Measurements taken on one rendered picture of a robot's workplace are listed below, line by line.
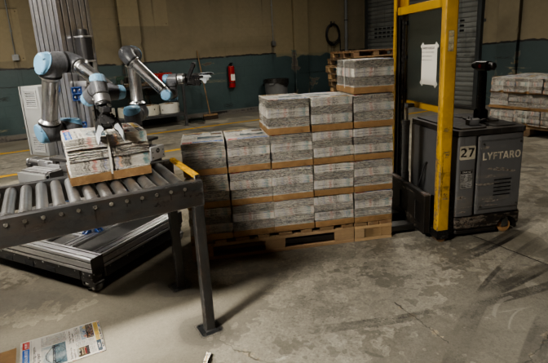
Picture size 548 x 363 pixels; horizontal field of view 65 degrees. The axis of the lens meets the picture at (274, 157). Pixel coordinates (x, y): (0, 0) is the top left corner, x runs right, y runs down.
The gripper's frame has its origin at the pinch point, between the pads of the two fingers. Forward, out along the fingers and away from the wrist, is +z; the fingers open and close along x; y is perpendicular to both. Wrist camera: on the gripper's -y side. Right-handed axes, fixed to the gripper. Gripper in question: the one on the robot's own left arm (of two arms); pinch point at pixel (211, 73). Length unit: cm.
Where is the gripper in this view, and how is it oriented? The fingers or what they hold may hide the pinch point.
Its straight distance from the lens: 317.0
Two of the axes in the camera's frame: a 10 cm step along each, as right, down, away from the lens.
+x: -0.1, 3.7, -9.3
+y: 0.5, 9.3, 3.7
